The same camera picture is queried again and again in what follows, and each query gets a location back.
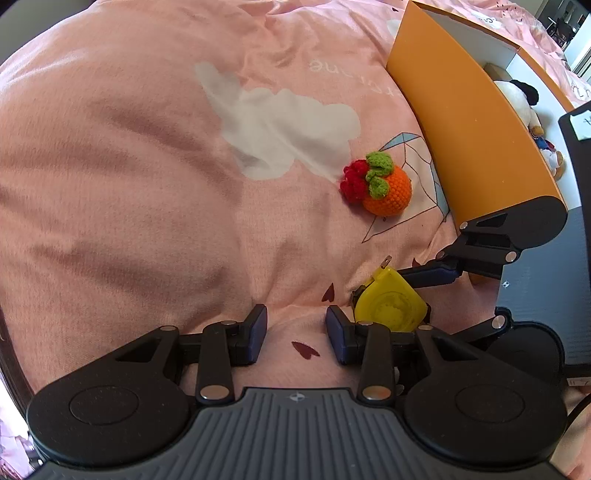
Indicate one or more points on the yellow tape measure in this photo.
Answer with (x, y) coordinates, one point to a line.
(392, 300)

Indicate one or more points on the panda plush toy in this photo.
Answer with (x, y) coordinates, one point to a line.
(512, 94)

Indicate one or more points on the crochet orange with red flower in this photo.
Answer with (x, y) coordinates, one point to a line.
(392, 189)

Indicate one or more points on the small beige box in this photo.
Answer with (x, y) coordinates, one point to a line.
(496, 71)

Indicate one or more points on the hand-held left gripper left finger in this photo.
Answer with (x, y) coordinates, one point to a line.
(256, 334)

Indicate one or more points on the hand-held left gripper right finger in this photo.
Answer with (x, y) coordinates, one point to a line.
(337, 337)

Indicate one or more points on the pink printed bedsheet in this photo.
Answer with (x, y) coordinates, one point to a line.
(138, 184)

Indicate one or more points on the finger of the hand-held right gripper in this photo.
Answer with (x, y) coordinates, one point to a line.
(485, 328)
(434, 274)

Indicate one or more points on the orange storage box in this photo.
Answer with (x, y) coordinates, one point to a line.
(461, 115)

